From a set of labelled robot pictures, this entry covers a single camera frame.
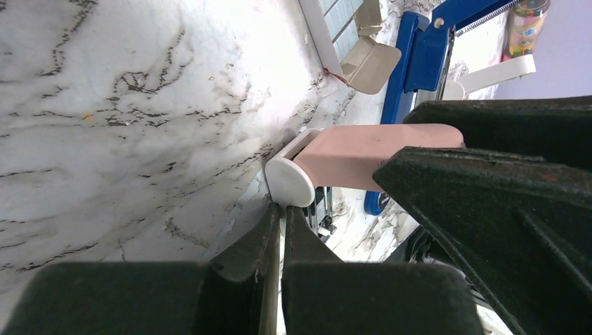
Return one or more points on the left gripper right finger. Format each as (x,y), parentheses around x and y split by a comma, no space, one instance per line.
(322,294)

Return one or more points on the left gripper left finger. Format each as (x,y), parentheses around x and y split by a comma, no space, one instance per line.
(235,292)

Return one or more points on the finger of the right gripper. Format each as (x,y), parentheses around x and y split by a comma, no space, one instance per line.
(517,226)
(556,129)

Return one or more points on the blue black stapler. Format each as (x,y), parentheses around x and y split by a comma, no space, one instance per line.
(426,48)

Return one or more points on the staple box tray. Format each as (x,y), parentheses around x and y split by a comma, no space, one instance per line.
(368,66)

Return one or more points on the grey staple strips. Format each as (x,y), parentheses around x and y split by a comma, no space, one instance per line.
(339,18)

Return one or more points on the colourful pink capped tube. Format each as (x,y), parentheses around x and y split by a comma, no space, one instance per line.
(525,23)

